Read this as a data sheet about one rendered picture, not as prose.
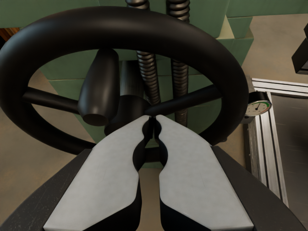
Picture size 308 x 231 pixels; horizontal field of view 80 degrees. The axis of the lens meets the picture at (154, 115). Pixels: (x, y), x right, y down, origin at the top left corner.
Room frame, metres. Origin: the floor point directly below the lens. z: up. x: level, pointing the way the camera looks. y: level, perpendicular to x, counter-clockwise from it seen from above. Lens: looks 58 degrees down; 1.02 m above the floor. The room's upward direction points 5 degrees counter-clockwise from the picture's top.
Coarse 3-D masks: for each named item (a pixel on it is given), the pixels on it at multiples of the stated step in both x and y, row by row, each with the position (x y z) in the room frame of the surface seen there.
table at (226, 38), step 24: (0, 0) 0.32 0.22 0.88; (24, 0) 0.31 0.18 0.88; (48, 0) 0.31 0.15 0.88; (72, 0) 0.31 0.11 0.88; (96, 0) 0.31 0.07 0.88; (240, 0) 0.29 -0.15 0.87; (264, 0) 0.29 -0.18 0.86; (288, 0) 0.29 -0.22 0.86; (0, 24) 0.32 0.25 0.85; (24, 24) 0.31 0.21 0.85
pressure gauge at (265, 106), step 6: (252, 96) 0.24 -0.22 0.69; (258, 96) 0.23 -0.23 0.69; (264, 96) 0.23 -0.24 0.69; (252, 102) 0.22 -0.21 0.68; (258, 102) 0.22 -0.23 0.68; (264, 102) 0.22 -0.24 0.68; (270, 102) 0.22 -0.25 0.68; (252, 108) 0.22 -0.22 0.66; (258, 108) 0.22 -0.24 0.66; (264, 108) 0.22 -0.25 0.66; (270, 108) 0.22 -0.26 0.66; (246, 114) 0.22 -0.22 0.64; (252, 114) 0.22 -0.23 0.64; (258, 114) 0.22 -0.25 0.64
